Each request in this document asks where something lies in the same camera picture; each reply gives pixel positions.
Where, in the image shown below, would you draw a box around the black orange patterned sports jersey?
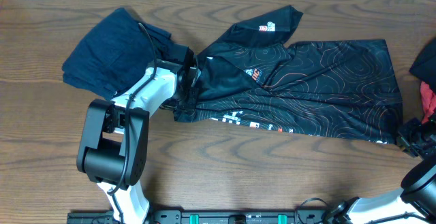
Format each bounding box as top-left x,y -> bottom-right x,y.
174,6 -> 403,144

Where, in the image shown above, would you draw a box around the black aluminium mounting rail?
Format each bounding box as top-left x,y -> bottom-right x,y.
66,210 -> 325,224

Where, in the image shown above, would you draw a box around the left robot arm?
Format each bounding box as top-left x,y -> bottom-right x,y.
67,45 -> 197,223

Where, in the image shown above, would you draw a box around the black fabric at right edge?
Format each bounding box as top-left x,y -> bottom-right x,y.
409,38 -> 436,92

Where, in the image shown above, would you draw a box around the red cloth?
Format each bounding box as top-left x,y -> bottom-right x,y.
420,82 -> 436,123

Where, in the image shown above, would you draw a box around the folded dark blue garment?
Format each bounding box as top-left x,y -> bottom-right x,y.
62,8 -> 174,100

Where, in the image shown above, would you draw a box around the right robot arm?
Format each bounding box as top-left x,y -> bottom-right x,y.
324,114 -> 435,224

